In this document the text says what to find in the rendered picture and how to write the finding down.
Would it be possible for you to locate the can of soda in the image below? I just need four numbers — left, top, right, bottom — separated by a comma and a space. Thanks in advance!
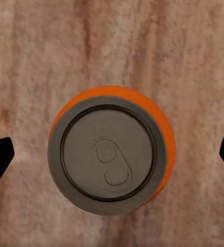
47, 85, 176, 215

